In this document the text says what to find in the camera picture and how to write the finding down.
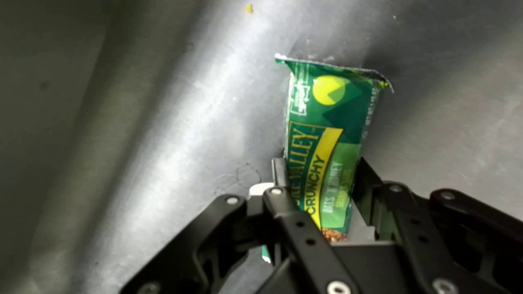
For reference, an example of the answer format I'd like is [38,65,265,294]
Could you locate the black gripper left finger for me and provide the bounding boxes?
[120,157,361,294]

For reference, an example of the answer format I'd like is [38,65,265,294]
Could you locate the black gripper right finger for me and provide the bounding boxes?
[348,157,523,294]

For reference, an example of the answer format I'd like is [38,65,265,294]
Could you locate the green granola bar sachet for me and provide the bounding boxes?
[260,52,396,265]

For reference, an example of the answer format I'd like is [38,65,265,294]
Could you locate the stainless steel double sink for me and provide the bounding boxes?
[0,0,523,294]

